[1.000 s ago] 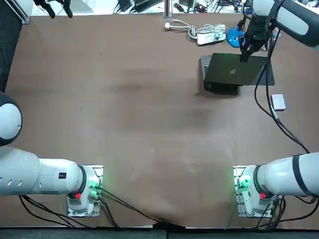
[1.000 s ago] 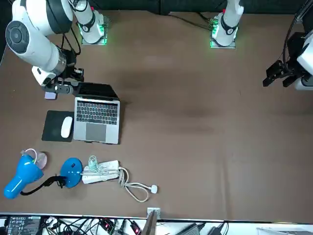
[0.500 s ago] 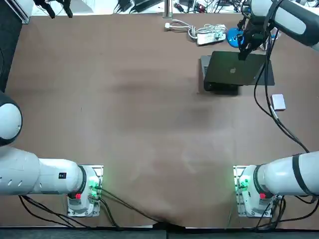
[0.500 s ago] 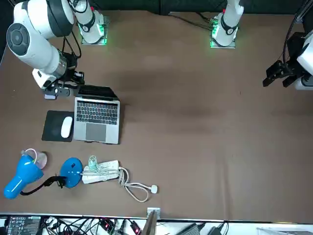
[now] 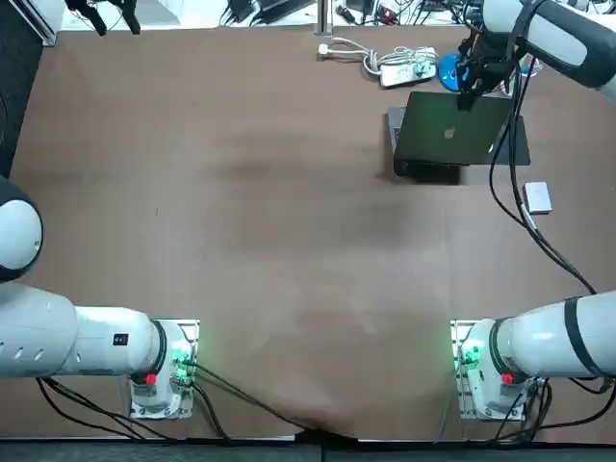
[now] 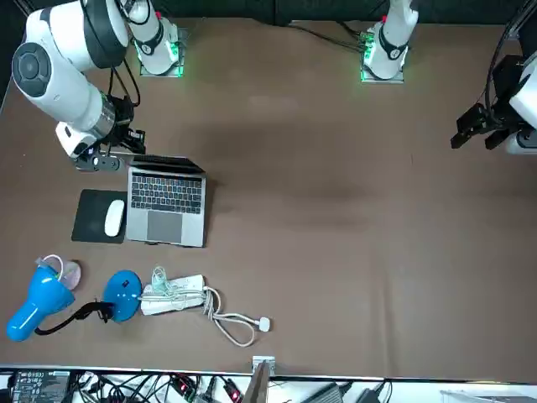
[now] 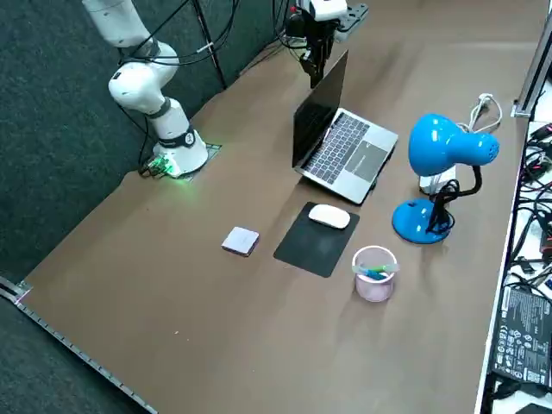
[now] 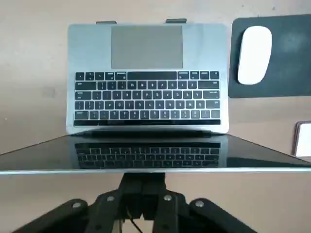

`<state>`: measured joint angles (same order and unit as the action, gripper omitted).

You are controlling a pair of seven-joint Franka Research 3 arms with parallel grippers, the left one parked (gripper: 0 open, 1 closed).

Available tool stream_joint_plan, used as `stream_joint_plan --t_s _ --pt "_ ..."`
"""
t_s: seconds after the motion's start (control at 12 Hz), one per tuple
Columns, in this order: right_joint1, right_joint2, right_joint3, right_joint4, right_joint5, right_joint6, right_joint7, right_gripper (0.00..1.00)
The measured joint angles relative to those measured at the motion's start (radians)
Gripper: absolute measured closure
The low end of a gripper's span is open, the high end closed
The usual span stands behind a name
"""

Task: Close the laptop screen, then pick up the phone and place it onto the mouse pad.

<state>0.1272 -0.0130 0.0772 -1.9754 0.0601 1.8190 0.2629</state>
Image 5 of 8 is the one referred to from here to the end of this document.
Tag black base cables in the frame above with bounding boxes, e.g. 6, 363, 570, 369
432, 374, 616, 447
36, 361, 360, 442

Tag aluminium corner rail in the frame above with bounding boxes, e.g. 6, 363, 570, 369
39, 0, 62, 47

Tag blue desk lamp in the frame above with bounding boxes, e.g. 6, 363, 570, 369
439, 51, 475, 93

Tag white power strip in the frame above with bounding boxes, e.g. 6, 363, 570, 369
378, 61, 440, 89

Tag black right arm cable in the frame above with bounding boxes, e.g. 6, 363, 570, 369
488, 0, 599, 295

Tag small black power adapter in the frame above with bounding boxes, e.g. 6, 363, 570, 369
224, 0, 257, 23

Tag grey laptop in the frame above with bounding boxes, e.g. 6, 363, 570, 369
387, 90, 519, 187

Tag large black power adapter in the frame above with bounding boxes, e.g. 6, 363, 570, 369
254, 0, 315, 15

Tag white cable with plug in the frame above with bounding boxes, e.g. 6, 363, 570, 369
317, 37, 440, 77

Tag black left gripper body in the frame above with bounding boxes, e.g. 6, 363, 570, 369
64, 0, 139, 12

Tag tangled black cables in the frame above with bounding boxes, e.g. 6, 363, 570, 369
336, 0, 482, 26

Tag black left base cables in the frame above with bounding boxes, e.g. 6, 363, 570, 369
36, 361, 360, 442

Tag aluminium post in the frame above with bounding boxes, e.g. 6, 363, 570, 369
313, 0, 335, 38

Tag black right base cables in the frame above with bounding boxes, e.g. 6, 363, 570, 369
432, 374, 616, 447

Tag black mouse pad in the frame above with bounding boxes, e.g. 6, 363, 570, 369
495, 114, 531, 167

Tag lilac phone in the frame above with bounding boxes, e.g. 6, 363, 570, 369
523, 181, 555, 216

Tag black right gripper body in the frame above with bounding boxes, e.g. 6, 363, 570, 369
457, 29, 520, 95

